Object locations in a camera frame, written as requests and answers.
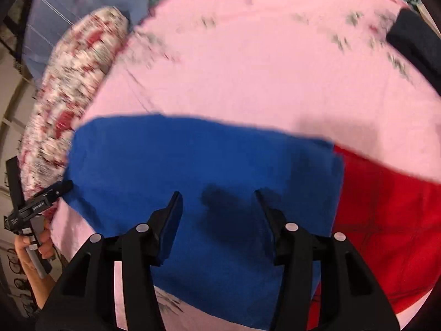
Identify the blue and red pants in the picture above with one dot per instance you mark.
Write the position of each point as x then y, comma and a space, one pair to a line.
213, 165

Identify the folded navy garment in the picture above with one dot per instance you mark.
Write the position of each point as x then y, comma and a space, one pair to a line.
417, 41

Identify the person's left forearm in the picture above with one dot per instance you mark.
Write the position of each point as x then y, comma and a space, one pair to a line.
39, 289

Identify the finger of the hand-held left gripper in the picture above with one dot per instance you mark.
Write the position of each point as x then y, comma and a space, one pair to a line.
58, 188

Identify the pink blanket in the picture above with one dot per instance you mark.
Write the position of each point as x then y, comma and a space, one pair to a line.
248, 58

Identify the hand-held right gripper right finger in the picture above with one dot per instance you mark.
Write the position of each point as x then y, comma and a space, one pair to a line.
270, 220

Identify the blue plaid pillow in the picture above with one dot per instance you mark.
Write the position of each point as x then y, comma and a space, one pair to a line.
69, 3

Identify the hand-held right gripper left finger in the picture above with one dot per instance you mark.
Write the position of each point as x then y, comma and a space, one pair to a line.
170, 224

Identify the red floral pillow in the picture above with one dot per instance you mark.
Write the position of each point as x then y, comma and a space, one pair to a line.
75, 93

